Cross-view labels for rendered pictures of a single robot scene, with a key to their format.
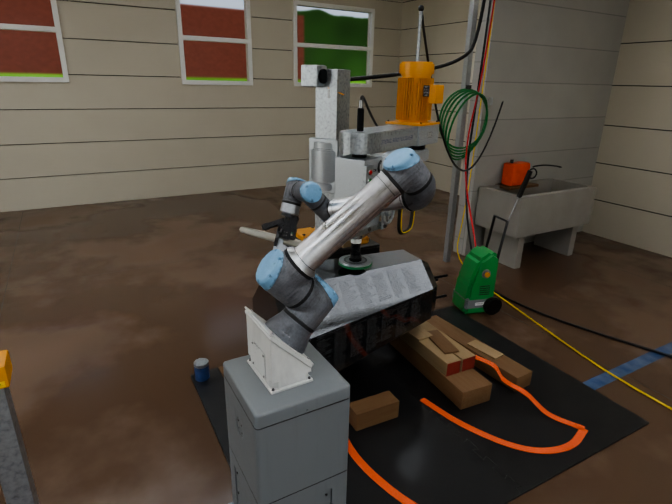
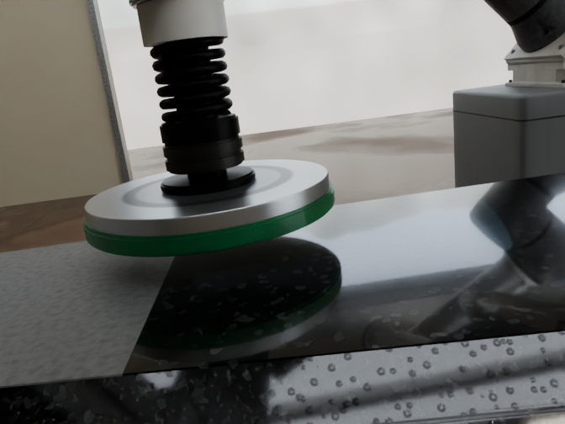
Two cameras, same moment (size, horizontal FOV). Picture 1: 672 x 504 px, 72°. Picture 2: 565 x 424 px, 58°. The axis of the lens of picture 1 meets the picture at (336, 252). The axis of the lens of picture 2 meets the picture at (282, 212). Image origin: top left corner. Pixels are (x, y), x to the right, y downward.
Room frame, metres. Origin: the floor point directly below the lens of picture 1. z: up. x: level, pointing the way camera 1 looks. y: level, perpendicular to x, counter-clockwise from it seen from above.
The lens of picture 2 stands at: (3.20, 0.12, 0.97)
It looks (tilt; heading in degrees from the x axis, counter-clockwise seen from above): 15 degrees down; 206
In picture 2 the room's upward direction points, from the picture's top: 7 degrees counter-clockwise
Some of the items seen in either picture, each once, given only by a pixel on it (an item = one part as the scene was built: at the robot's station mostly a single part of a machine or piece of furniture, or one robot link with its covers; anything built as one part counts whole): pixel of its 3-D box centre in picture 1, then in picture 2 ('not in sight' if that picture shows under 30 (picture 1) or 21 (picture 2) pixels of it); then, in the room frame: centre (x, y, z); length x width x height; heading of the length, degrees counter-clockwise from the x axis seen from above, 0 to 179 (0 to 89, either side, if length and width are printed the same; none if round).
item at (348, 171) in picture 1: (364, 191); not in sight; (2.90, -0.17, 1.32); 0.36 x 0.22 x 0.45; 144
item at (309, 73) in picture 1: (314, 76); not in sight; (3.63, 0.18, 2.00); 0.20 x 0.18 x 0.15; 29
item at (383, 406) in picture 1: (373, 410); not in sight; (2.36, -0.25, 0.07); 0.30 x 0.12 x 0.12; 117
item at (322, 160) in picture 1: (354, 165); not in sight; (3.59, -0.12, 1.36); 0.74 x 0.34 x 0.25; 60
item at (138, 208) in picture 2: (355, 260); (209, 190); (2.83, -0.13, 0.87); 0.21 x 0.21 x 0.01
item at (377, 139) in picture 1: (389, 139); not in sight; (3.11, -0.33, 1.62); 0.96 x 0.25 x 0.17; 144
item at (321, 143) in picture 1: (331, 164); not in sight; (3.69, 0.05, 1.36); 0.35 x 0.35 x 0.41
